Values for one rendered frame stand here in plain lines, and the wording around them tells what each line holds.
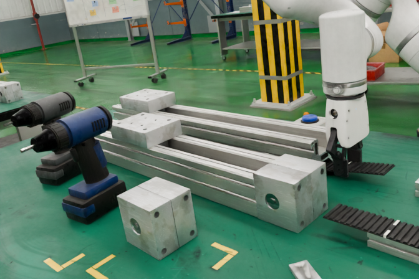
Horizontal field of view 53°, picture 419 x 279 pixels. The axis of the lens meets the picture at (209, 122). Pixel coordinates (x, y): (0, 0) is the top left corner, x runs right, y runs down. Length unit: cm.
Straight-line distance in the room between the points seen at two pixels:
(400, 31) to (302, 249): 70
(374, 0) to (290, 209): 70
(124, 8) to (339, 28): 575
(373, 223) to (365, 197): 15
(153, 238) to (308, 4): 55
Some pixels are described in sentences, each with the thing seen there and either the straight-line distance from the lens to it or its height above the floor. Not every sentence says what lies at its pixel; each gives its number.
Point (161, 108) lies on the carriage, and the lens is 132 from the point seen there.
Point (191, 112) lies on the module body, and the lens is 126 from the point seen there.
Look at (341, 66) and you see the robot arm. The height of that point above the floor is 103.
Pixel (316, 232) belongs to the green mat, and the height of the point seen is 78.
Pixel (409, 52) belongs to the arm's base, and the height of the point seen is 97.
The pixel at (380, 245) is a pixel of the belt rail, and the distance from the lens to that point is 72.
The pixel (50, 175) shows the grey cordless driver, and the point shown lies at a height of 81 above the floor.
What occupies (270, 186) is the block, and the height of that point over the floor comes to 86.
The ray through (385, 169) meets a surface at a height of 82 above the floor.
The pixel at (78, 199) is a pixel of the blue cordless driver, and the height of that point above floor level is 83.
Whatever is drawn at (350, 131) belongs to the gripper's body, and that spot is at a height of 90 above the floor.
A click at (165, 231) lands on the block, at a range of 73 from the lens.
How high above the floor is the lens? 120
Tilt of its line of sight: 17 degrees down
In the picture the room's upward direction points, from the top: 8 degrees counter-clockwise
